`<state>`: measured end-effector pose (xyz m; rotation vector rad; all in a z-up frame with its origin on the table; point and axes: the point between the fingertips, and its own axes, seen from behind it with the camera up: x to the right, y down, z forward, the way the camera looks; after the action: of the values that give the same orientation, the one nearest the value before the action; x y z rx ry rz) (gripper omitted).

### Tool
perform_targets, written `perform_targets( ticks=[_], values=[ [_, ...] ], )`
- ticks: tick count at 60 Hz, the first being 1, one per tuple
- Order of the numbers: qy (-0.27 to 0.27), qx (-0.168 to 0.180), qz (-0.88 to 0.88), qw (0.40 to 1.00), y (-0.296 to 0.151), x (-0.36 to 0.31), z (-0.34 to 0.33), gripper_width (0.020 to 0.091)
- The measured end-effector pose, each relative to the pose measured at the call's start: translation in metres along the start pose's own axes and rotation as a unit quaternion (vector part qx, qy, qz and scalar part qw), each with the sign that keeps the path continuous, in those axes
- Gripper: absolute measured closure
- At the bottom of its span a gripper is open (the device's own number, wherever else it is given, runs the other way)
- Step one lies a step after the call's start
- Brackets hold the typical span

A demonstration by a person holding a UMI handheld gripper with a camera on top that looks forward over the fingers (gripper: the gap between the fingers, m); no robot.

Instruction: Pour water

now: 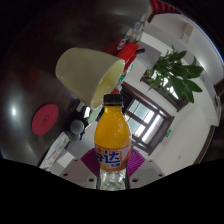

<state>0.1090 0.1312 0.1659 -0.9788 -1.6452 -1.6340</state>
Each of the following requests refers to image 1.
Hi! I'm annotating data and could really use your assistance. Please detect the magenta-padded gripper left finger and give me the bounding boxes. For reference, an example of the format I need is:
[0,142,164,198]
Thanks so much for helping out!
[59,148,101,190]

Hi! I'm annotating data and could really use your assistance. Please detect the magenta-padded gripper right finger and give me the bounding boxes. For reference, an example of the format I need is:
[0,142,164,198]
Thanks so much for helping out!
[126,148,166,190]

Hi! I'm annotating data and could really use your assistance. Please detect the orange soda plastic bottle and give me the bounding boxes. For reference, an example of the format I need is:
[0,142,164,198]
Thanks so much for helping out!
[93,93,133,192]

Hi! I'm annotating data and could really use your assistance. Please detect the grey round balls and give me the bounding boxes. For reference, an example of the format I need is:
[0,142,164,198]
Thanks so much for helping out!
[68,119,86,143]

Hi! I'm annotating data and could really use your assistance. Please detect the dark wooden double door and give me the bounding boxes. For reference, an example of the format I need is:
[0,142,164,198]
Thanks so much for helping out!
[121,83,175,155]

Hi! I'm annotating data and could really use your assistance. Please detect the flat round red coaster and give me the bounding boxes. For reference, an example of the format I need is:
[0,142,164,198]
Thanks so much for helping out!
[31,103,60,137]

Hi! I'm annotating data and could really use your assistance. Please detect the pale yellow cup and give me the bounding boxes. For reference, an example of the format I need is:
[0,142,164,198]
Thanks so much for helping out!
[54,47,127,110]

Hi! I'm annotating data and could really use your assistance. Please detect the small-leafed potted green plant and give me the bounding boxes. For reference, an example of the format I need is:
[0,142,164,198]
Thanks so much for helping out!
[143,45,205,104]

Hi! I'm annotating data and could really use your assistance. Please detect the red plastic tray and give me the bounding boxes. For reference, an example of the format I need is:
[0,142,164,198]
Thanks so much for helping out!
[106,39,146,73]

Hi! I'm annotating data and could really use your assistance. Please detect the group of round stickers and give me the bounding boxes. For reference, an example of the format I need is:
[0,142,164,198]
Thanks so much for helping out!
[119,13,148,51]

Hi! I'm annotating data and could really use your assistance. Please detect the red carpeted stairs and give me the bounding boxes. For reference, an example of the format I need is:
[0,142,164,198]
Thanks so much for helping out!
[149,0,181,16]

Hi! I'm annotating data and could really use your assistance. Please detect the white wall-mounted box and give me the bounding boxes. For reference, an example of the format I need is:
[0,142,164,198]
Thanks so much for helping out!
[181,21,195,43]

